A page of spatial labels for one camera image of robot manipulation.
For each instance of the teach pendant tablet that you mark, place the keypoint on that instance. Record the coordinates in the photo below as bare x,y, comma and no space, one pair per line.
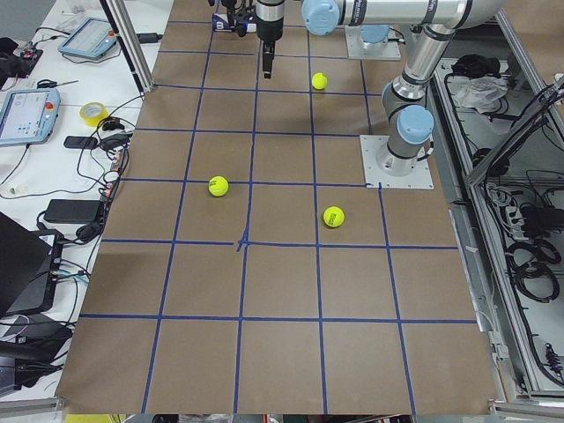
90,40
28,117

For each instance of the black handled scissors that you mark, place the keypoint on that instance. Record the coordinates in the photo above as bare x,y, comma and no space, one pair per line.
48,83

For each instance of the black power adapter brick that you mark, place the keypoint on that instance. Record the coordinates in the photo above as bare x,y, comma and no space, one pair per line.
72,211

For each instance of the far teach pendant tablet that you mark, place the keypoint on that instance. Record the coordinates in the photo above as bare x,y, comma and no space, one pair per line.
90,40

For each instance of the brown paper mat blue grid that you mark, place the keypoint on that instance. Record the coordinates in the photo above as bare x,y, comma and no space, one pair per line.
247,302

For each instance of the tennis ball near far base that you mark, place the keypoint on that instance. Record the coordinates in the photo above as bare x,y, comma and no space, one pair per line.
319,81

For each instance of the tennis ball centre left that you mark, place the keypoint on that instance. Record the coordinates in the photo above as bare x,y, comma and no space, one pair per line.
218,186

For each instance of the black laptop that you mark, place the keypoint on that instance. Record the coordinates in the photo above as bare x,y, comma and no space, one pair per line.
30,261

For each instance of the yellow tape roll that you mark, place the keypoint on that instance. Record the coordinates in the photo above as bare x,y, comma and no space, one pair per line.
93,113

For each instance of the white crumpled cloth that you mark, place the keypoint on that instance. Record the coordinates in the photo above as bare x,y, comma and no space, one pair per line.
482,94

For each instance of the aluminium frame post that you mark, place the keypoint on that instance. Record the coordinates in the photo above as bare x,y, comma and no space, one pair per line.
120,21

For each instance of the blue white tennis ball can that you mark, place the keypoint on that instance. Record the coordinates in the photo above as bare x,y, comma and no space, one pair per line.
242,23

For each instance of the black remote phone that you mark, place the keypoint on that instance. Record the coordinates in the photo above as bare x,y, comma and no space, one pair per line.
80,142

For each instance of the tennis ball with black print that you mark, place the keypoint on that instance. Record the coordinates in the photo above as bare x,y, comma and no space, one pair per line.
333,216

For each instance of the near teach pendant tablet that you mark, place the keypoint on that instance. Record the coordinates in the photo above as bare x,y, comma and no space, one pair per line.
28,117

